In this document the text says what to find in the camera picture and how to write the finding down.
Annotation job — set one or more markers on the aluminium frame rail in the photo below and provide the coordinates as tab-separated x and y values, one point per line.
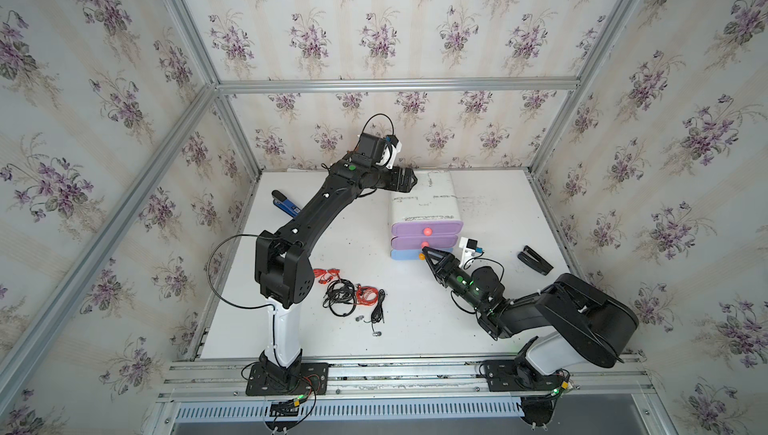
395	85

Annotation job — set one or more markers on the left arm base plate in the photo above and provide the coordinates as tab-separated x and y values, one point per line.
266	379

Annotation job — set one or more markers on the white drawer cabinet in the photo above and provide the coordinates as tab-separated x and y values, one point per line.
432	199

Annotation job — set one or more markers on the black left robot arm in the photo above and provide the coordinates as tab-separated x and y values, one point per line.
282	266

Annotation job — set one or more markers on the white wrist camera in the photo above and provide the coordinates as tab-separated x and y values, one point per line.
389	156
469	251

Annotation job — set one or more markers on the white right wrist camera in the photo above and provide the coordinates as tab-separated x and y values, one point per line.
469	251

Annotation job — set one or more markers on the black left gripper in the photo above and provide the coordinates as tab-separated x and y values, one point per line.
396	185

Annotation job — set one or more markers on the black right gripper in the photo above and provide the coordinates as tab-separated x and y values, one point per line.
442	272

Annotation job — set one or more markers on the purple middle drawer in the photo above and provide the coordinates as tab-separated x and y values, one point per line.
418	242

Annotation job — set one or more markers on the blue stapler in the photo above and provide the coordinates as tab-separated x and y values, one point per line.
283	203

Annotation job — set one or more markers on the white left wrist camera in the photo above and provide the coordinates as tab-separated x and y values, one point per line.
389	156

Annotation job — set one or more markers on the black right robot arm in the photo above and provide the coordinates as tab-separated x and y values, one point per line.
589	325

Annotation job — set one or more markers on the blue bottom drawer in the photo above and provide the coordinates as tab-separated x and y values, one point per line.
414	254

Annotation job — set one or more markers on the black stapler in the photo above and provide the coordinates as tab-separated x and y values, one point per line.
533	260

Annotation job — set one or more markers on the black wired earphones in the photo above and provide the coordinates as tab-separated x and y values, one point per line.
340	298
377	314

